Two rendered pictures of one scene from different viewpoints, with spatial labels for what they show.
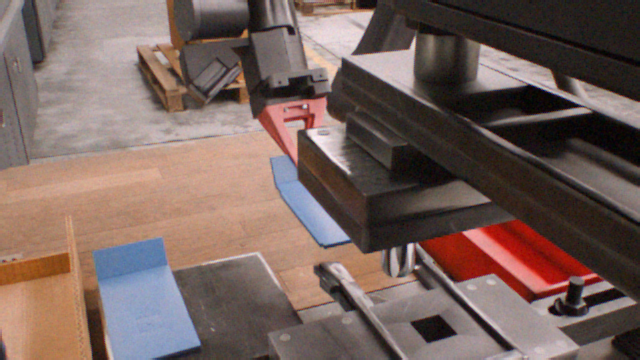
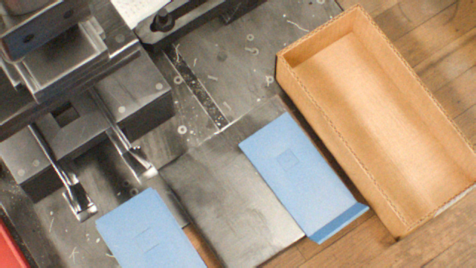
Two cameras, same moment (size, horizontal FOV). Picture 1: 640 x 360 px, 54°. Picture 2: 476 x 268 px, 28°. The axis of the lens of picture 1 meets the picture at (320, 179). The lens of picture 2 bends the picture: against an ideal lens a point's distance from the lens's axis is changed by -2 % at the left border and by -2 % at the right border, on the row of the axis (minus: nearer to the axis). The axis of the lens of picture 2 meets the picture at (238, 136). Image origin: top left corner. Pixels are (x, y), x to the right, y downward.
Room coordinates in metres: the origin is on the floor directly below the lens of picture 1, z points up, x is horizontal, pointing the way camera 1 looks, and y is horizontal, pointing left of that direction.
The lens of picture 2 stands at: (0.78, 0.03, 1.97)
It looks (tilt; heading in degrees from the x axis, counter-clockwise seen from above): 70 degrees down; 169
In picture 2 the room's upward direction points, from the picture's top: straight up
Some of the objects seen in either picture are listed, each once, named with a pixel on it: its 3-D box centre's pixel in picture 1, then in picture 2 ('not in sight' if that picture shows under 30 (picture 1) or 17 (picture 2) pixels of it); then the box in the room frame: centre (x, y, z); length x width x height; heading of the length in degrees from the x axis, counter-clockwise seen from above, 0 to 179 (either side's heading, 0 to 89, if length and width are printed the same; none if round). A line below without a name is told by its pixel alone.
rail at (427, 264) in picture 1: (468, 315); (41, 141); (0.39, -0.12, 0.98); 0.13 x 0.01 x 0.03; 23
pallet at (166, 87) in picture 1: (221, 67); not in sight; (4.34, 0.70, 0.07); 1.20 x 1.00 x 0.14; 23
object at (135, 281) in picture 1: (142, 295); (303, 176); (0.48, 0.17, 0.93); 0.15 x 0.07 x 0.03; 24
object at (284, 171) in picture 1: (327, 191); (161, 260); (0.56, -0.01, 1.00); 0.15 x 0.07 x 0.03; 22
